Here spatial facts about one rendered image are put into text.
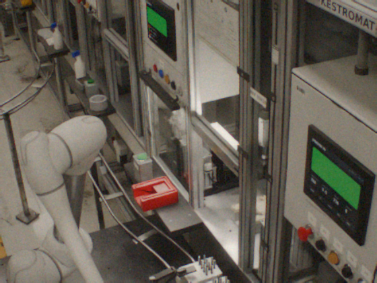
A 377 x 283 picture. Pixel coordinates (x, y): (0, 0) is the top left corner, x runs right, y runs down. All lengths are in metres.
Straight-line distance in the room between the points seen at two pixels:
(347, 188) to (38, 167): 0.94
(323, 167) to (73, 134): 0.83
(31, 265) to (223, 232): 0.74
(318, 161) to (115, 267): 1.34
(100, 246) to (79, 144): 0.88
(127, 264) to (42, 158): 0.89
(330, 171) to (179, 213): 1.14
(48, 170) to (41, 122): 3.33
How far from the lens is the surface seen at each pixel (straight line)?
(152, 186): 2.60
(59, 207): 1.96
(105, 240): 2.78
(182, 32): 2.17
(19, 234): 4.02
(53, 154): 1.91
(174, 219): 2.48
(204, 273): 2.21
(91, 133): 2.00
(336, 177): 1.46
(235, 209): 2.42
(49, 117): 5.28
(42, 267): 2.34
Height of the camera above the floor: 2.44
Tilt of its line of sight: 32 degrees down
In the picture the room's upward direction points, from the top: 2 degrees counter-clockwise
